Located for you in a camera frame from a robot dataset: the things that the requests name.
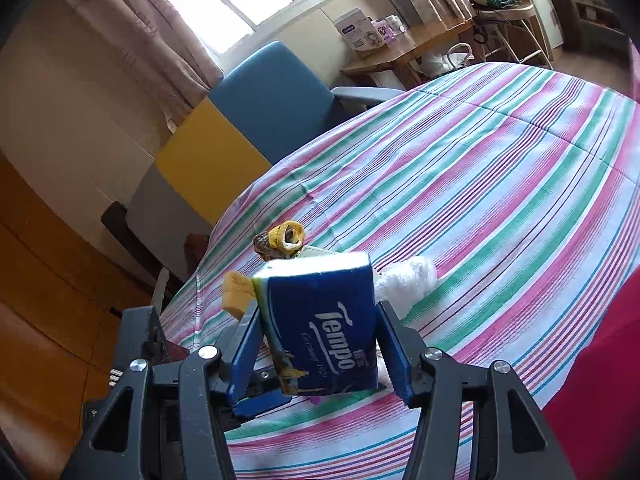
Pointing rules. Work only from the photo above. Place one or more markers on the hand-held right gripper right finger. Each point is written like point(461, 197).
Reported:
point(400, 360)

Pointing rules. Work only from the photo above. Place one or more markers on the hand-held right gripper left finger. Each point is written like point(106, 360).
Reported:
point(240, 355)

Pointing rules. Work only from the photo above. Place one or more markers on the yellow sponge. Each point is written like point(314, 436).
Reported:
point(235, 295)

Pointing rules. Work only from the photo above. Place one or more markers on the clear plastic bag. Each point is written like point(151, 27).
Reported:
point(405, 280)

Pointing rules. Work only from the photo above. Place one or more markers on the blue tissue pack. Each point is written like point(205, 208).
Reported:
point(320, 320)

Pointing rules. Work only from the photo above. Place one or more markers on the cream printed carton box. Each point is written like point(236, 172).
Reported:
point(310, 252)

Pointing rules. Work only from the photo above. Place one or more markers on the dark brown object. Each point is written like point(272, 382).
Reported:
point(130, 240)

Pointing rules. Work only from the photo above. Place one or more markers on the dark red crumpled cloth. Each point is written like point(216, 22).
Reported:
point(197, 252)

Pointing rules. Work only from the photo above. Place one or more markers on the yellow brown small toy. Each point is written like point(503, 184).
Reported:
point(287, 235)

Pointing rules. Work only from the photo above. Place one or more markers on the striped bed sheet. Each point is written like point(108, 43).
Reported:
point(475, 185)

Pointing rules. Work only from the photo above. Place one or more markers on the blue chair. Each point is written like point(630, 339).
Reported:
point(270, 95)

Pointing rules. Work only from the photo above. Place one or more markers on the white bag under desk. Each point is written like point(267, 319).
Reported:
point(445, 60)

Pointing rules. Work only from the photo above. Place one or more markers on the wooden desk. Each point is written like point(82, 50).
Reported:
point(400, 55)

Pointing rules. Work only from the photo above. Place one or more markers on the small purple box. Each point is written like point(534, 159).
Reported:
point(382, 27)

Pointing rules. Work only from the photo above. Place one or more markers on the white and purple box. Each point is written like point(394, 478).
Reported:
point(355, 30)

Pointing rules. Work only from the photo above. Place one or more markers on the white jar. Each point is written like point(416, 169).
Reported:
point(396, 24)

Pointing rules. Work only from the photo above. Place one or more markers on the white folding table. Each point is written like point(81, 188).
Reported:
point(515, 20)

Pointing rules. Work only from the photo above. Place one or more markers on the white cabinet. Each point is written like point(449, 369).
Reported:
point(545, 5)

